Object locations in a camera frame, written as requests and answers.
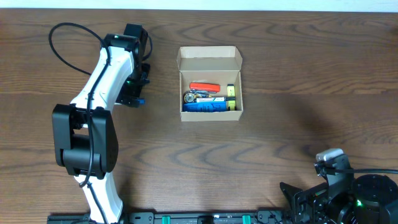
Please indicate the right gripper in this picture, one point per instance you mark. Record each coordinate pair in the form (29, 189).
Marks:
(318, 196)

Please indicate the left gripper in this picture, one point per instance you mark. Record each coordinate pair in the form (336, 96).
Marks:
(131, 94)

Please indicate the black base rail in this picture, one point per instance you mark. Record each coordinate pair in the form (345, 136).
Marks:
(258, 217)

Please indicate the yellow highlighter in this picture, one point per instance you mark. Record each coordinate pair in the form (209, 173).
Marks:
(231, 92)

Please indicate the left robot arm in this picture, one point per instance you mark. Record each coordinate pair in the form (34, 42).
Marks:
(84, 135)

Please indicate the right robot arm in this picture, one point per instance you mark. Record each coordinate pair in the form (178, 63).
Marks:
(375, 195)

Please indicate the blue whiteboard duster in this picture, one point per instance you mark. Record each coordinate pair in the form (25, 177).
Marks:
(205, 107)

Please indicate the black whiteboard marker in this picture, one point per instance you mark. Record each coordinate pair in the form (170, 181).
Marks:
(215, 99)

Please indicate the orange stapler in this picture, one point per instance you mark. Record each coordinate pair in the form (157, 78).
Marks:
(205, 87)

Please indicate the brown cardboard box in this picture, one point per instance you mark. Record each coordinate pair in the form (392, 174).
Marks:
(219, 65)

